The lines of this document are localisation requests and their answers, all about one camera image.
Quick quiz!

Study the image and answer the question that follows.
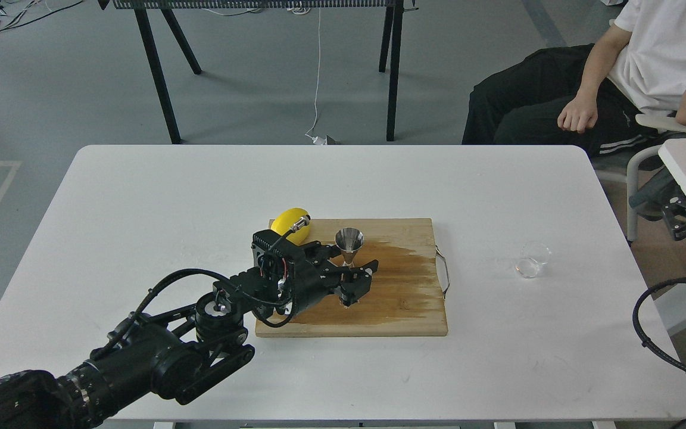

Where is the white cable on floor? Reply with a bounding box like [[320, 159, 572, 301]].
[[304, 7, 341, 145]]

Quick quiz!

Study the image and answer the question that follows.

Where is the wooden cutting board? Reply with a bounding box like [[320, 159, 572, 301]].
[[255, 218, 448, 338]]

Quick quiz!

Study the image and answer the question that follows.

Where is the seated person white shirt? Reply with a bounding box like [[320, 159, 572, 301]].
[[461, 1, 686, 157]]

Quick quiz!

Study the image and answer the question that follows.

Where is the person's right hand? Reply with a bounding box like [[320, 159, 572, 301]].
[[556, 95, 598, 134]]

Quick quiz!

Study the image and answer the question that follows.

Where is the steel double jigger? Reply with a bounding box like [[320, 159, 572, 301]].
[[335, 227, 364, 267]]

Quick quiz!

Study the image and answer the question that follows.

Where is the black metal frame table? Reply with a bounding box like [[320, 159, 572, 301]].
[[98, 1, 417, 145]]

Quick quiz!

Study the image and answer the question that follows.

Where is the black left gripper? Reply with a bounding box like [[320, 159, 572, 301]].
[[251, 216, 379, 318]]

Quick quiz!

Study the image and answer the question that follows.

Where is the yellow lemon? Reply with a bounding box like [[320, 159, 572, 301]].
[[270, 207, 311, 246]]

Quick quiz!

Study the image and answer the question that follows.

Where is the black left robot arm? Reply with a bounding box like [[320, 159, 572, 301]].
[[0, 215, 379, 428]]

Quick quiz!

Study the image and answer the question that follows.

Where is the small clear glass cup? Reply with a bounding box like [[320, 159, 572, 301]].
[[514, 241, 553, 279]]

